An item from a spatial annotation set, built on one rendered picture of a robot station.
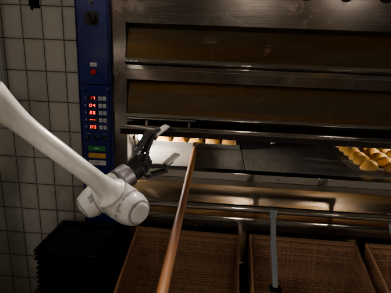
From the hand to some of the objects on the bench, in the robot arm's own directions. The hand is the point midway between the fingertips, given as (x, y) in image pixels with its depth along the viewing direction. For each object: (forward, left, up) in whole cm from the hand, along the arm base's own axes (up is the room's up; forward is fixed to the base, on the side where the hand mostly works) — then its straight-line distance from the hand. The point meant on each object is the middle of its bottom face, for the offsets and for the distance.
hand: (170, 141), depth 136 cm
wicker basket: (+5, +13, -86) cm, 87 cm away
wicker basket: (+66, +9, -86) cm, 108 cm away
